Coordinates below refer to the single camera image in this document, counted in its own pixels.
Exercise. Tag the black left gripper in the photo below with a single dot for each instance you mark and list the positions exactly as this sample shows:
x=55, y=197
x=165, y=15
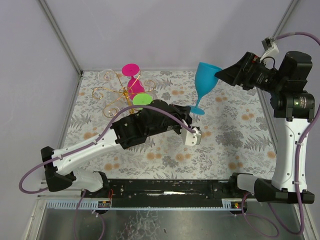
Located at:
x=178, y=116

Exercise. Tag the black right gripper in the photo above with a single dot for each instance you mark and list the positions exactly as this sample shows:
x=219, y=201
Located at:
x=243, y=72

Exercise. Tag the blue wine glass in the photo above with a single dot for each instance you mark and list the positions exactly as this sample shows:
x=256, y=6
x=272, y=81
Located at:
x=205, y=81

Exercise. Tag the clear wine glass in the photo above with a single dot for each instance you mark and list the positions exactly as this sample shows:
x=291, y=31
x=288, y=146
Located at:
x=150, y=88
x=106, y=75

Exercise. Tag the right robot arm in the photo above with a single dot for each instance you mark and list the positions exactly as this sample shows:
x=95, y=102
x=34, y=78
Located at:
x=293, y=111

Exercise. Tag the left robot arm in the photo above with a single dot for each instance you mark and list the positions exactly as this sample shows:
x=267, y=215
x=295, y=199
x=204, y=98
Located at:
x=62, y=166

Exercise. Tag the green wine glass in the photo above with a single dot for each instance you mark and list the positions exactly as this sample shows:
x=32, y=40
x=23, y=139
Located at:
x=142, y=99

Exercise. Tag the pink wine glass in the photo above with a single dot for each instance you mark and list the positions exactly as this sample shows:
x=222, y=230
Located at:
x=134, y=85

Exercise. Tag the floral table mat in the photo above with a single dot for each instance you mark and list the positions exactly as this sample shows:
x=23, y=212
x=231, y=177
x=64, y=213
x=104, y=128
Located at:
x=235, y=136

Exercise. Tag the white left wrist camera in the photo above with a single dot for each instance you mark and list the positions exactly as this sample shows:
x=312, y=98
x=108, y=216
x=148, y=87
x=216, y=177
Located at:
x=188, y=138

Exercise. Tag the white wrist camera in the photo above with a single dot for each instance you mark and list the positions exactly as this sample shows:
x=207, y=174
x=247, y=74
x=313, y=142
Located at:
x=188, y=138
x=270, y=47

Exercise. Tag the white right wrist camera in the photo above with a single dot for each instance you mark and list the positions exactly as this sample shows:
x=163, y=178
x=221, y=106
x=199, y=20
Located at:
x=270, y=47

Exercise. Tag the gold wire glass rack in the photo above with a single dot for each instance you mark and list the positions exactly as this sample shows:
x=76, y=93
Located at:
x=120, y=95

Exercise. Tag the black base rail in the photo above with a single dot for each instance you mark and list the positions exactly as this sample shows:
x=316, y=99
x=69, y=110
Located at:
x=167, y=193

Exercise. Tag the white slotted cable duct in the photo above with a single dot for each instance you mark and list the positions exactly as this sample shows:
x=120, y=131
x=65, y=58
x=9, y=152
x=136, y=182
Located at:
x=72, y=204

